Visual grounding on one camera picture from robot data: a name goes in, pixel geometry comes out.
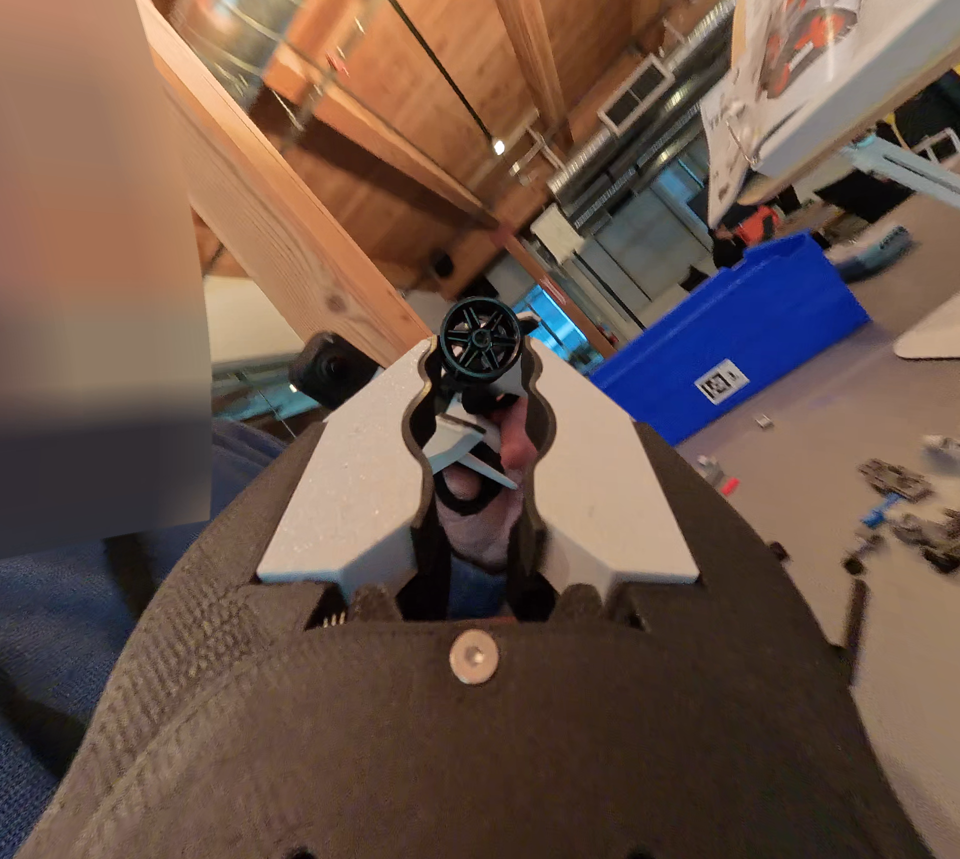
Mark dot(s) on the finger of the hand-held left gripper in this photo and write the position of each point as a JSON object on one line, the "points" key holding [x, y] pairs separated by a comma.
{"points": [[526, 320], [512, 379]]}

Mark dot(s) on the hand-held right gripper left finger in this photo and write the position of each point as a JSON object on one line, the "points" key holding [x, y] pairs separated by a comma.
{"points": [[345, 499]]}

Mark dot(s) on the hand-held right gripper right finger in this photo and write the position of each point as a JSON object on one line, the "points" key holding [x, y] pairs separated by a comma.
{"points": [[607, 499]]}

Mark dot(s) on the black spoked wheel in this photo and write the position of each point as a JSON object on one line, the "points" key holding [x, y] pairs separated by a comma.
{"points": [[480, 338]]}

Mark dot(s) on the blue plastic bin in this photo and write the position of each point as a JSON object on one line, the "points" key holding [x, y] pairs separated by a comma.
{"points": [[712, 334]]}

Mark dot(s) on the grey angled connector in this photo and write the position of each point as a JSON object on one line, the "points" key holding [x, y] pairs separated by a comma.
{"points": [[930, 536]]}

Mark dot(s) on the person's left hand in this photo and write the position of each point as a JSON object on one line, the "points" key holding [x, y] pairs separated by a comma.
{"points": [[480, 536]]}

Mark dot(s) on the grey curved panel piece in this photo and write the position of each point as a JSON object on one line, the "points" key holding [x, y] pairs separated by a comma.
{"points": [[709, 470]]}

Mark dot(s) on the small dark bush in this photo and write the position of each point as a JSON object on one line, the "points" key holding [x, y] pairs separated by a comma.
{"points": [[852, 563]]}

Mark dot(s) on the grey pin connector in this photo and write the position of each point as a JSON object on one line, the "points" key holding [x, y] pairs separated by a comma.
{"points": [[866, 538]]}

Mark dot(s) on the blue pin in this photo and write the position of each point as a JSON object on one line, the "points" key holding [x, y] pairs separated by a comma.
{"points": [[877, 514]]}

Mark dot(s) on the black axle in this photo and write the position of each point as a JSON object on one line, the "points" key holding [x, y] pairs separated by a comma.
{"points": [[856, 619]]}

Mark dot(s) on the light grey cross connector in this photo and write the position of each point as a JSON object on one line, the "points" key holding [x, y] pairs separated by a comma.
{"points": [[941, 444]]}

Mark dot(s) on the grey battery module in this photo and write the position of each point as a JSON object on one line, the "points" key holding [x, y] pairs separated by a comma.
{"points": [[874, 251]]}

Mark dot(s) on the white book stand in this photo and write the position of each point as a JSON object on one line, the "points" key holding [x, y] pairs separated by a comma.
{"points": [[862, 116]]}

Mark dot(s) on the instruction booklet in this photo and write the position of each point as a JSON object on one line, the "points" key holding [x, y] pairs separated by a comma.
{"points": [[810, 11]]}

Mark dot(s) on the ribbed metal duct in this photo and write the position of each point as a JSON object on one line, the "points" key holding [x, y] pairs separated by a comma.
{"points": [[637, 131]]}

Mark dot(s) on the dark grey frame connector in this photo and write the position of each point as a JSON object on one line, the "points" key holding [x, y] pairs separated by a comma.
{"points": [[896, 480]]}

